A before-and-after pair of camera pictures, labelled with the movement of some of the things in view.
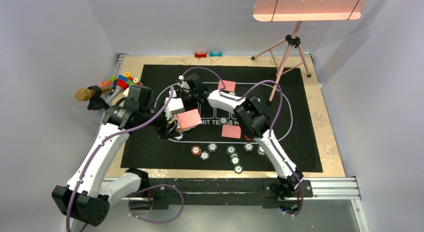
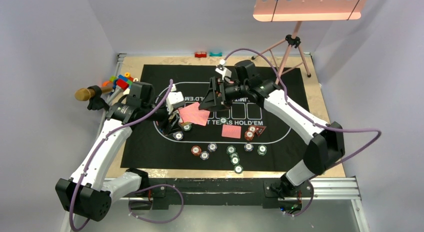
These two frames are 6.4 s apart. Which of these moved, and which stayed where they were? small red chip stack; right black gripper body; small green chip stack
Moved: right black gripper body
Stayed: small red chip stack; small green chip stack
